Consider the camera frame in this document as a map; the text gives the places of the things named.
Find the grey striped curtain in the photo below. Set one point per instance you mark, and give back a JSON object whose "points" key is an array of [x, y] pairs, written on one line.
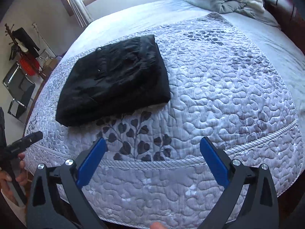
{"points": [[77, 4]]}

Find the grey quilted bedspread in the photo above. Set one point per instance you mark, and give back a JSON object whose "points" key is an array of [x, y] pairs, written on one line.
{"points": [[214, 88]]}

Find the wooden headboard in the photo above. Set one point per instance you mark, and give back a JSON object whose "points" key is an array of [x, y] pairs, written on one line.
{"points": [[281, 2]]}

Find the bed with grey sheet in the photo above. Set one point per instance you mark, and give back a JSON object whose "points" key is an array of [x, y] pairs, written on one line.
{"points": [[119, 15]]}

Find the person's left hand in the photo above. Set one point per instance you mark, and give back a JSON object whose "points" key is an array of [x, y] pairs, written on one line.
{"points": [[21, 171]]}

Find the black pants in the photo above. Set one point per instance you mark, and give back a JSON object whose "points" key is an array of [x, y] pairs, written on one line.
{"points": [[114, 81]]}

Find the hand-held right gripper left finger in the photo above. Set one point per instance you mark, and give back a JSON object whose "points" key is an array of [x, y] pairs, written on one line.
{"points": [[91, 161]]}

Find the black metal frame chair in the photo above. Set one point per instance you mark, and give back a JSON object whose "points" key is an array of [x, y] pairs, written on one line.
{"points": [[22, 90]]}

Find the red bag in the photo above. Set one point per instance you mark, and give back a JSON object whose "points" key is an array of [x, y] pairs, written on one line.
{"points": [[29, 66]]}

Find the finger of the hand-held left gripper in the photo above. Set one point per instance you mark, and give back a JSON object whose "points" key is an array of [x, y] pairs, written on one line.
{"points": [[33, 137]]}

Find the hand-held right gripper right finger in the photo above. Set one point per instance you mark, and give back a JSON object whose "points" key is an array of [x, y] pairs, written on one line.
{"points": [[214, 161]]}

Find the grey padded comforter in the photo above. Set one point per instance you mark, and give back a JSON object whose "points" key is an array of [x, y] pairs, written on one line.
{"points": [[228, 1]]}

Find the wooden coat rack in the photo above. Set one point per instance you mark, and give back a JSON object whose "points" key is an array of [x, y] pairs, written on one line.
{"points": [[10, 35]]}

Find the person's right hand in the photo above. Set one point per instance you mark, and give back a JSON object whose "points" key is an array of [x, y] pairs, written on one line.
{"points": [[159, 226]]}

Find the white fleece cloth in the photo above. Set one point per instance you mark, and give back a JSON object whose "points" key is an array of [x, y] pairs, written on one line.
{"points": [[256, 4]]}

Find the black hanging garment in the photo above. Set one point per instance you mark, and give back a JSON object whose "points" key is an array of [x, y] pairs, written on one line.
{"points": [[25, 38]]}

